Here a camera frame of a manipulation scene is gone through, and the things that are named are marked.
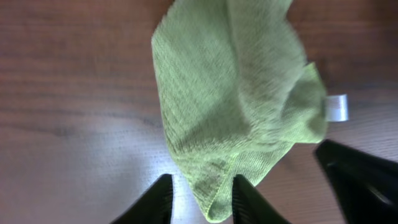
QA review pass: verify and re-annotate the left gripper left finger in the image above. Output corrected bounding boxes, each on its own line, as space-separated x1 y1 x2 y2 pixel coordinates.
111 174 174 224

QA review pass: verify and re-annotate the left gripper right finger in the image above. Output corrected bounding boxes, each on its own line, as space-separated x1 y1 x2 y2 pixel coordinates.
231 174 290 224

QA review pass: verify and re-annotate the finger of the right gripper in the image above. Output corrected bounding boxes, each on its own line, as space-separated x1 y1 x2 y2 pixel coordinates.
315 139 397 224

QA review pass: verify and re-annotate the light green microfiber cloth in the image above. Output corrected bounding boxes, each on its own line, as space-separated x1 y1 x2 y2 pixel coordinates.
151 0 328 223

